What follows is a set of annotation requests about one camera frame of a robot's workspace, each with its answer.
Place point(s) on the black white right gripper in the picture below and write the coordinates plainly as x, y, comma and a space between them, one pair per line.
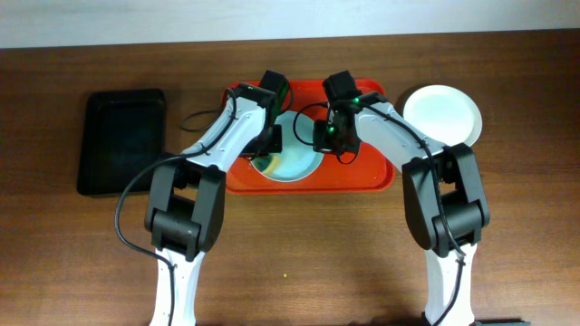
331, 141

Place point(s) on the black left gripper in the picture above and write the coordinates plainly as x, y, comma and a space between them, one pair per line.
265, 145

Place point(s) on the yellow green sponge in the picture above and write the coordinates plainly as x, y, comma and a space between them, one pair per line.
267, 165

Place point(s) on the light blue plate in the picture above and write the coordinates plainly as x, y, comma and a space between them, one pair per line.
298, 159

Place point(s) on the cream white plate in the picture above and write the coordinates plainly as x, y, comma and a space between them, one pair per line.
445, 114

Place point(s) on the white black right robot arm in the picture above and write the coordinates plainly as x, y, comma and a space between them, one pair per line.
445, 205

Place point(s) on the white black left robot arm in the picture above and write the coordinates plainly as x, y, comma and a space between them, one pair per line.
187, 195

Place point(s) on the black plastic tray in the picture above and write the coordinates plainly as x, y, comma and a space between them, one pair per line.
123, 133

